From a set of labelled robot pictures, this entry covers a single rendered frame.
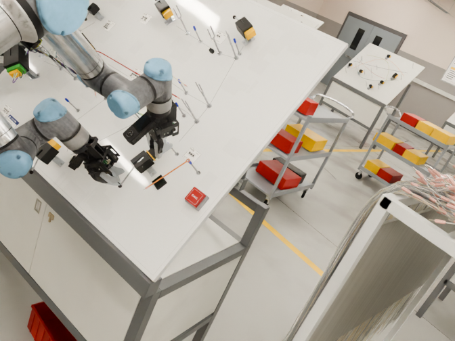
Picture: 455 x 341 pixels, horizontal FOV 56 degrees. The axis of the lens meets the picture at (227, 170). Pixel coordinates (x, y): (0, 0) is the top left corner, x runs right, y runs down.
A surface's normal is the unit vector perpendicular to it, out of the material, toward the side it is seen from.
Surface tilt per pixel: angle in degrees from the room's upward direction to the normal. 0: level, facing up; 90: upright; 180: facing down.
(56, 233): 90
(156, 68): 30
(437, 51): 90
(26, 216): 90
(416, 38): 90
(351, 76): 50
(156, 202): 54
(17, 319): 0
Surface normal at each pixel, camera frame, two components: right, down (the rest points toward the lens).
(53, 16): 0.86, 0.41
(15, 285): 0.37, -0.85
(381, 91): -0.29, -0.52
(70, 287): -0.57, 0.12
